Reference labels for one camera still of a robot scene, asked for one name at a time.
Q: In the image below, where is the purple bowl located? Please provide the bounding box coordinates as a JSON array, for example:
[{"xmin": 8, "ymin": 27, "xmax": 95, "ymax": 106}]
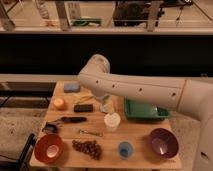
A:
[{"xmin": 149, "ymin": 128, "xmax": 179, "ymax": 159}]

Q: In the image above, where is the blue sponge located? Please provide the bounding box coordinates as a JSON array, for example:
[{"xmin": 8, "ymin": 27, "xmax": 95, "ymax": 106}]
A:
[{"xmin": 64, "ymin": 83, "xmax": 80, "ymax": 93}]

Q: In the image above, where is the orange apple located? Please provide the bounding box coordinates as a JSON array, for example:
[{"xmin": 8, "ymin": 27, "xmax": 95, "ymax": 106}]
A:
[{"xmin": 53, "ymin": 98, "xmax": 66, "ymax": 110}]

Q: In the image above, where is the white cup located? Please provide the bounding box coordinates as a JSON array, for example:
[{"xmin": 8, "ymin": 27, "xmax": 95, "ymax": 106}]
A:
[{"xmin": 104, "ymin": 113, "xmax": 121, "ymax": 131}]

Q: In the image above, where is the yellow banana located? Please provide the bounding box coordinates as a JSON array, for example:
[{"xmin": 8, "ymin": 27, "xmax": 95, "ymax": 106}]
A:
[{"xmin": 74, "ymin": 94, "xmax": 93, "ymax": 104}]

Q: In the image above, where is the red bowl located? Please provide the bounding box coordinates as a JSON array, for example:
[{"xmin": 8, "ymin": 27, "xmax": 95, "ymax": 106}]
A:
[{"xmin": 34, "ymin": 134, "xmax": 64, "ymax": 164}]

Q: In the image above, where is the small black clip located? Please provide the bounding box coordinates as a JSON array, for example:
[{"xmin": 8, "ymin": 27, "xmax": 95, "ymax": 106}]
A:
[{"xmin": 43, "ymin": 123, "xmax": 57, "ymax": 133}]

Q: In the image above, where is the black handled tool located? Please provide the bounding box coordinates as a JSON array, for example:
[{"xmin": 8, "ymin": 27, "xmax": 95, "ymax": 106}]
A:
[{"xmin": 51, "ymin": 117, "xmax": 87, "ymax": 124}]

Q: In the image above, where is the metal key tool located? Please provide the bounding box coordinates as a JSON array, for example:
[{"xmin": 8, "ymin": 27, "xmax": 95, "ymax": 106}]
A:
[{"xmin": 78, "ymin": 130, "xmax": 103, "ymax": 137}]

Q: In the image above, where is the black rectangular block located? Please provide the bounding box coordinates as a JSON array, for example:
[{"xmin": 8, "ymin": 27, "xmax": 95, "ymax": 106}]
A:
[{"xmin": 74, "ymin": 104, "xmax": 93, "ymax": 113}]

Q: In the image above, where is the bunch of dark grapes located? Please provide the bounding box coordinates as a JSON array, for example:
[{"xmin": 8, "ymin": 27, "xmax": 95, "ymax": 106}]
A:
[{"xmin": 72, "ymin": 140, "xmax": 102, "ymax": 160}]

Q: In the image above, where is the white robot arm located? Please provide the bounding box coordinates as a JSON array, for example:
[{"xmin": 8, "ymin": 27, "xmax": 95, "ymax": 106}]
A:
[{"xmin": 77, "ymin": 54, "xmax": 213, "ymax": 171}]

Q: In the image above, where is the black chair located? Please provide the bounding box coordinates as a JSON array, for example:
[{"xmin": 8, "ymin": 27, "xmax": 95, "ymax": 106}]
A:
[{"xmin": 0, "ymin": 133, "xmax": 36, "ymax": 171}]

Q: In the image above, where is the blue cup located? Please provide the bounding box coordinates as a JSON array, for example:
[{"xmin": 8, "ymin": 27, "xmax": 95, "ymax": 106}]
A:
[{"xmin": 118, "ymin": 141, "xmax": 133, "ymax": 159}]

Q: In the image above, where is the green plastic tray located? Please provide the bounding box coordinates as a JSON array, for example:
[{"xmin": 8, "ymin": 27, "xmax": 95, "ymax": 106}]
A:
[{"xmin": 124, "ymin": 99, "xmax": 170, "ymax": 121}]

